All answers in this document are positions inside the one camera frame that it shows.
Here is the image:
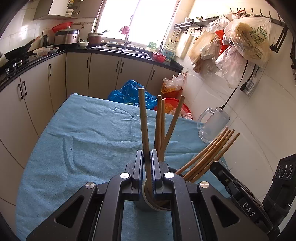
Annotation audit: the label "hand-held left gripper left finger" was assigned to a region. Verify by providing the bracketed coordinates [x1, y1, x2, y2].
[25, 149, 145, 241]

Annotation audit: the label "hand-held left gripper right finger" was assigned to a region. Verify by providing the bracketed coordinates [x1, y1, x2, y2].
[150, 149, 270, 241]

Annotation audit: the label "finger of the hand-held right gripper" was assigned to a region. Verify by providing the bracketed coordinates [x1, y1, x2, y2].
[210, 161, 243, 198]

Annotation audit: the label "clear glass mug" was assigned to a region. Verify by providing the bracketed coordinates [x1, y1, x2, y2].
[197, 107, 230, 144]

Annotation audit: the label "blue towel tablecloth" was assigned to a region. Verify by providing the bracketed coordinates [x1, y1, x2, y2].
[15, 93, 232, 241]

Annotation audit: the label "large red plastic basket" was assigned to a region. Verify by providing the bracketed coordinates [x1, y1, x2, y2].
[154, 98, 193, 120]

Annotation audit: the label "blue plastic bag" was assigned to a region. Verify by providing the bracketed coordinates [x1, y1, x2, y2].
[107, 80, 158, 110]

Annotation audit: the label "orange bin with bag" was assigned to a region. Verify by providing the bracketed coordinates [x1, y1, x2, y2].
[161, 73, 184, 98]

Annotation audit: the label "clear plastic bag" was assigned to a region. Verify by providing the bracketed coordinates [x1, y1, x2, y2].
[215, 45, 249, 88]

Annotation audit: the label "beige lower cabinets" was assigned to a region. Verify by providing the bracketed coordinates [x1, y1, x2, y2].
[0, 52, 182, 204]

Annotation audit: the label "black kitchen countertop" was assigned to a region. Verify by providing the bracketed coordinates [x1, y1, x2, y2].
[0, 45, 184, 92]

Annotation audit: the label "white detergent container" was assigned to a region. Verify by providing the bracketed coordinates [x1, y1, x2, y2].
[163, 46, 176, 61]

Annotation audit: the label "brown plastic bag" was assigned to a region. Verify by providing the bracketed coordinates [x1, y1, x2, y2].
[187, 30, 218, 73]

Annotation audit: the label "steel kitchen sink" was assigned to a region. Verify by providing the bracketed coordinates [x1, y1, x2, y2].
[91, 45, 149, 57]

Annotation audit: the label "steel sink faucet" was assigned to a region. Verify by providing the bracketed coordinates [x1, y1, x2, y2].
[124, 32, 132, 50]

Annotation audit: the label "beige printed plastic bag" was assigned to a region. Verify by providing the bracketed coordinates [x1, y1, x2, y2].
[224, 16, 272, 65]

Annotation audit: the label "brown cooking pot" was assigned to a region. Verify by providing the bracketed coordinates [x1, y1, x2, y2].
[87, 32, 103, 46]

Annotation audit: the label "kitchen window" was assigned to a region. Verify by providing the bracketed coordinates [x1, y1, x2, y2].
[92, 0, 183, 48]

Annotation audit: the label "steel rice cooker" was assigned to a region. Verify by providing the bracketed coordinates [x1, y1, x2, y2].
[54, 27, 80, 45]

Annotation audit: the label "black gas stove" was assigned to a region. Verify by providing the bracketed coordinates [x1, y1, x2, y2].
[3, 59, 30, 76]

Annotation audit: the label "red plastic basin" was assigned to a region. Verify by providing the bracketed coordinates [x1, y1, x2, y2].
[52, 22, 73, 33]

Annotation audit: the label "black frying pan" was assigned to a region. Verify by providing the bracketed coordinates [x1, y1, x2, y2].
[5, 38, 37, 59]

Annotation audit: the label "black power cable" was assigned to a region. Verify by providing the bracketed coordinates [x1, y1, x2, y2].
[218, 60, 249, 110]

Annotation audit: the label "wall power socket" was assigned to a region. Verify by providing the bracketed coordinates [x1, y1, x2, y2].
[243, 67, 260, 95]

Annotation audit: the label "metal wall rack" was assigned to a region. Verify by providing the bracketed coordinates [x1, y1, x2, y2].
[174, 17, 220, 35]

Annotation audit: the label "wall hook rail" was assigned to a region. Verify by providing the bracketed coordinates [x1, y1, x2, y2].
[231, 8, 286, 26]

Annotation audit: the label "open wall cupboard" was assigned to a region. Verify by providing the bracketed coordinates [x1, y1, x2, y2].
[33, 0, 85, 20]

